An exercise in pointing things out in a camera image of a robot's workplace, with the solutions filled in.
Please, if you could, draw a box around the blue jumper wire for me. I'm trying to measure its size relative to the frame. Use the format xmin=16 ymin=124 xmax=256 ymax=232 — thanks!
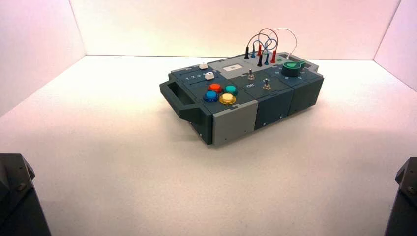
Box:
xmin=250 ymin=34 xmax=278 ymax=66

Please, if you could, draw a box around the blue round push button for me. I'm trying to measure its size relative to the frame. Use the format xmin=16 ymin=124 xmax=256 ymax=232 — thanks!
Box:
xmin=203 ymin=90 xmax=219 ymax=103

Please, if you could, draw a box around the yellow round push button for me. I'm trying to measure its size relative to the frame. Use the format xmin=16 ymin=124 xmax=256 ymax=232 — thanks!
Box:
xmin=219 ymin=93 xmax=237 ymax=106

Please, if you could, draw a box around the dark teal control box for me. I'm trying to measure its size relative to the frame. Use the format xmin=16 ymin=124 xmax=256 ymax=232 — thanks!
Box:
xmin=159 ymin=51 xmax=325 ymax=146

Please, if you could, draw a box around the green rotary knob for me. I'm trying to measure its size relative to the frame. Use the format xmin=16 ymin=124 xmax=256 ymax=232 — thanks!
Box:
xmin=281 ymin=60 xmax=306 ymax=78

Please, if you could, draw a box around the black jumper wire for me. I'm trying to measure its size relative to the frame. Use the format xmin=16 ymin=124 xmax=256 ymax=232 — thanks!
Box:
xmin=244 ymin=32 xmax=271 ymax=67

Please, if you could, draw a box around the red jumper wire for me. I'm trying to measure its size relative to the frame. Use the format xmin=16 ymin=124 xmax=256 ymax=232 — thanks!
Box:
xmin=257 ymin=28 xmax=279 ymax=64

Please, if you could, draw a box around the white jumper wire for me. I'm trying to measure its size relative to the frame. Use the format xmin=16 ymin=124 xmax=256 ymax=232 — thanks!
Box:
xmin=272 ymin=27 xmax=298 ymax=59

